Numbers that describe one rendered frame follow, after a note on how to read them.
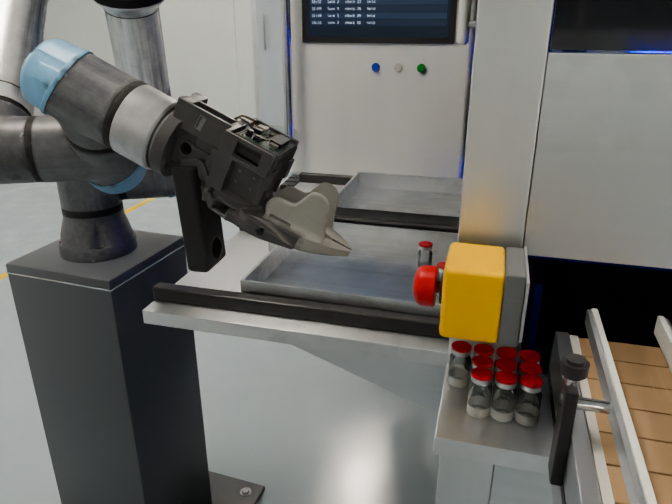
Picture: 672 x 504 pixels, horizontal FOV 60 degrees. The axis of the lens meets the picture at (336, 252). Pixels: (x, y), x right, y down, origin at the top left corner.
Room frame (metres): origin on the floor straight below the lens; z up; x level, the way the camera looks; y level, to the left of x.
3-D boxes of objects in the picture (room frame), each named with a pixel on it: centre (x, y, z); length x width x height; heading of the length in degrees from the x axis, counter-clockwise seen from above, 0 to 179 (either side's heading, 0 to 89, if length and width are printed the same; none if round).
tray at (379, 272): (0.78, -0.07, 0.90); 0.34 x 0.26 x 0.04; 74
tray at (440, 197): (1.10, -0.18, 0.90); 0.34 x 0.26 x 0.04; 75
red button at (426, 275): (0.52, -0.10, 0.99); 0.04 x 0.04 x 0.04; 75
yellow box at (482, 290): (0.50, -0.14, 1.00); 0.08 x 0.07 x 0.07; 75
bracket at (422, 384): (0.72, 0.01, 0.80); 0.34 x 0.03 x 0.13; 75
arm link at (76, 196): (1.13, 0.48, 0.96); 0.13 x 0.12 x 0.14; 101
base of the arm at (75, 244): (1.13, 0.49, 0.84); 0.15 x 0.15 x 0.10
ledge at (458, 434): (0.48, -0.18, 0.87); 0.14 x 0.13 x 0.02; 75
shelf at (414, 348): (0.96, -0.07, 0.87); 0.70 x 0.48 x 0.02; 165
